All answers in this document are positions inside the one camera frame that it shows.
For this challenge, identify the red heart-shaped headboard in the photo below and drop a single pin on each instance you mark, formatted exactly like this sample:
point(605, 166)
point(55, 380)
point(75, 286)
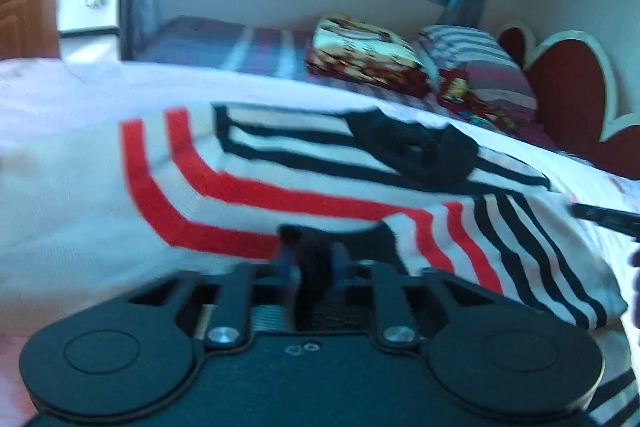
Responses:
point(575, 92)

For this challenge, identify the folded printed blanket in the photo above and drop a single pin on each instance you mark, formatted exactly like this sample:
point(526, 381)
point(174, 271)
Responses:
point(365, 49)

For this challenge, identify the purple striped bedsheet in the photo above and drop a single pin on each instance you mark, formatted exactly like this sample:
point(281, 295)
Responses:
point(260, 44)

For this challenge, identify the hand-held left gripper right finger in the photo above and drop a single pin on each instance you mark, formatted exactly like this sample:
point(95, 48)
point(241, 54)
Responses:
point(339, 267)

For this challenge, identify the striped pillow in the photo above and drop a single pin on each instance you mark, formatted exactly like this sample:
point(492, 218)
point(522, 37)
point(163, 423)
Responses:
point(480, 67)

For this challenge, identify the colourful printed red cloth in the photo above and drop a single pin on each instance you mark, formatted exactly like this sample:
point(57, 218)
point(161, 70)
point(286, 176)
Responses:
point(472, 104)

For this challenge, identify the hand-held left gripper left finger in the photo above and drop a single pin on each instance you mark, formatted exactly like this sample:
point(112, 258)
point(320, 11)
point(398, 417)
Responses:
point(289, 257)

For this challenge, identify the red black striped white sweater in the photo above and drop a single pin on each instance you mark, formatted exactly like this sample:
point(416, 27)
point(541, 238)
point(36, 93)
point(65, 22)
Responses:
point(320, 187)

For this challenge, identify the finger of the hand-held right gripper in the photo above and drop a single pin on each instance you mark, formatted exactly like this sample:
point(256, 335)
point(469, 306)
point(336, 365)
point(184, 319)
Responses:
point(607, 217)

